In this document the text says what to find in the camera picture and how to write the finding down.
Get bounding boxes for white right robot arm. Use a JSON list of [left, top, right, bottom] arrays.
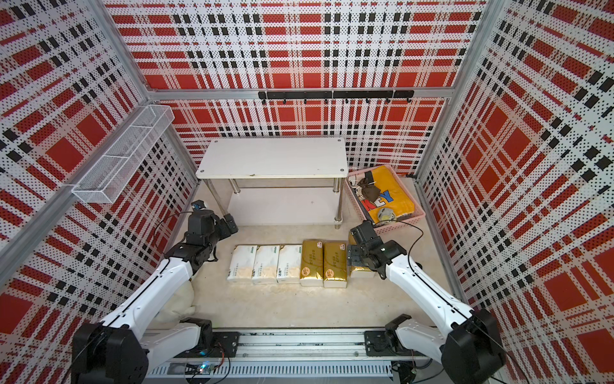
[[349, 221, 507, 383]]

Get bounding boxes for pink plastic basket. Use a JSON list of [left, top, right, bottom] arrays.
[[345, 165, 425, 235]]

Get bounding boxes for yellow folded shirt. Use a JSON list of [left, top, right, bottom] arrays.
[[357, 166, 416, 224]]

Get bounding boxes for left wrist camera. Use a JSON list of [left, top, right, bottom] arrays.
[[191, 200, 207, 211]]

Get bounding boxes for green circuit board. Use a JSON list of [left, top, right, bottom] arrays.
[[184, 363, 217, 376]]

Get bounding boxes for gold tissue pack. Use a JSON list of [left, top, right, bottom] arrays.
[[323, 242, 348, 289], [300, 239, 324, 287], [348, 234, 376, 279]]

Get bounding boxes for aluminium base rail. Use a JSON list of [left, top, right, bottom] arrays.
[[148, 328, 429, 383]]

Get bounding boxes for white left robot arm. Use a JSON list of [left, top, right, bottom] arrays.
[[61, 202, 238, 383]]

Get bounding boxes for white plush toy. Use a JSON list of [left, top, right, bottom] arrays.
[[148, 281, 197, 330]]

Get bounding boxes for black wall hook rail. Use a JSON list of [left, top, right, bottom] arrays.
[[257, 90, 415, 102]]

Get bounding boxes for white two-tier metal shelf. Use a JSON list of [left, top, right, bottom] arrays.
[[196, 137, 350, 227]]

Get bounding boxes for white wire mesh wall basket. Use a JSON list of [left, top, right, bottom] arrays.
[[72, 104, 174, 204]]

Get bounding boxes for white tissue pack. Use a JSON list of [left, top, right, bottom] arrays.
[[277, 245, 302, 284], [227, 245, 257, 284], [252, 245, 280, 285]]

